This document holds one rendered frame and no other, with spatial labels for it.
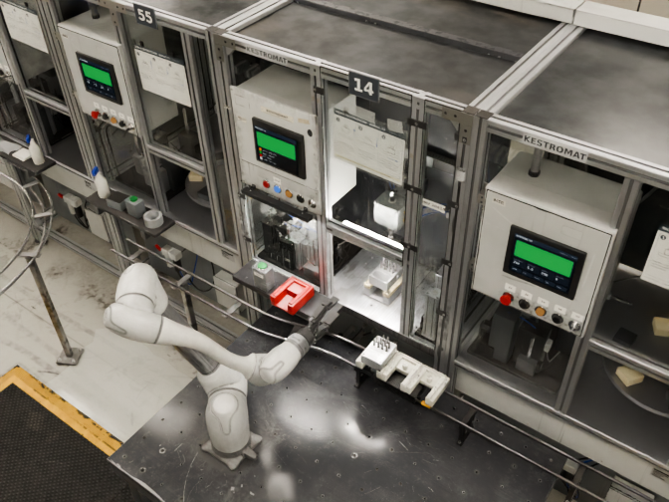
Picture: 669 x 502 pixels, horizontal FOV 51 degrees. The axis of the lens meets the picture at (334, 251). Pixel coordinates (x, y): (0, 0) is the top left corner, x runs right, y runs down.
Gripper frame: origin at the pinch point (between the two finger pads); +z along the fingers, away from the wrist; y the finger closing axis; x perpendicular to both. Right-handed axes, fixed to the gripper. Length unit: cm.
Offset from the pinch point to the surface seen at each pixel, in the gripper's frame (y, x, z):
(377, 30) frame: 89, 20, 60
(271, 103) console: 70, 41, 20
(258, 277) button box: -14, 48, 8
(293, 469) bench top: -44, -12, -45
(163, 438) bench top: -44, 40, -65
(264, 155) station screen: 46, 46, 18
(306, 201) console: 29.3, 27.3, 20.4
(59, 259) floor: -112, 246, 19
